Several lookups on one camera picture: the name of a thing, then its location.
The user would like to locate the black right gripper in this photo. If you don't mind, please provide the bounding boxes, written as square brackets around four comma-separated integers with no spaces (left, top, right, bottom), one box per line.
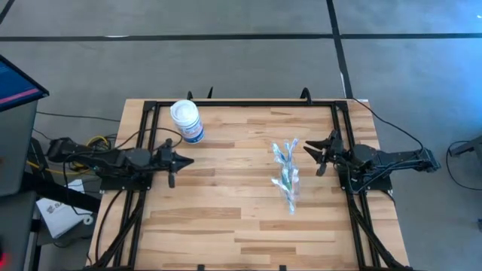
[303,129,345,178]

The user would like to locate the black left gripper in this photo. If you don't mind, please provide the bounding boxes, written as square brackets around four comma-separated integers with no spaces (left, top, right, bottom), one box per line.
[155,138,195,189]

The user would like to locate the blue toothbrush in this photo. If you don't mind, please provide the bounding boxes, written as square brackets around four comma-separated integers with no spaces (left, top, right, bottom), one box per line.
[282,141,293,166]
[285,190,298,216]

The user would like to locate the clear acrylic organizer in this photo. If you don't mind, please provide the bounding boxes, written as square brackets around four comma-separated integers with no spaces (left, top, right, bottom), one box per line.
[276,150,303,206]

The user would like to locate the white disinfectant wipes canister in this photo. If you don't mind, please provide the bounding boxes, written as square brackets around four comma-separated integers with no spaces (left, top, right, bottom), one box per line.
[169,99,206,145]

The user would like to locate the white box on floor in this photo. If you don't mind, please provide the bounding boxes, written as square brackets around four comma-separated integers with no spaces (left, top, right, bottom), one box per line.
[35,178,94,240]

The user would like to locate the dark grey desk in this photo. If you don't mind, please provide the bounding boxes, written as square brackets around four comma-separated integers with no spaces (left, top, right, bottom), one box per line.
[0,99,39,198]

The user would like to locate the computer monitor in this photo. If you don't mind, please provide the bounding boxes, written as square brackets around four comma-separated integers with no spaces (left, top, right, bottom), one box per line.
[0,54,50,113]

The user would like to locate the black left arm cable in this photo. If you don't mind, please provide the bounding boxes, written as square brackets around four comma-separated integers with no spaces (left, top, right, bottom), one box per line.
[112,126,185,151]

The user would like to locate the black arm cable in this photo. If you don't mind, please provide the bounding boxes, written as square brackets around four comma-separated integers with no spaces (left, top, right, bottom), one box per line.
[112,126,185,151]
[351,97,426,152]

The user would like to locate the black aluminium rig frame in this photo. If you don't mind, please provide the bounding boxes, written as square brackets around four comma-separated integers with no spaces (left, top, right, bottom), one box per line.
[84,99,415,271]

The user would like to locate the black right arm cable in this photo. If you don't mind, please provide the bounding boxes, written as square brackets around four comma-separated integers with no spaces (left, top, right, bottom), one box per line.
[351,97,426,152]

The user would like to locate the yellow floor cable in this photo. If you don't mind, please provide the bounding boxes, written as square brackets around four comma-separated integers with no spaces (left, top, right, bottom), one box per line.
[25,135,111,176]

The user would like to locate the black floor cable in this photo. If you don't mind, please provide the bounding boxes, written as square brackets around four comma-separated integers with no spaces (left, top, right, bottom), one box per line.
[445,139,482,192]

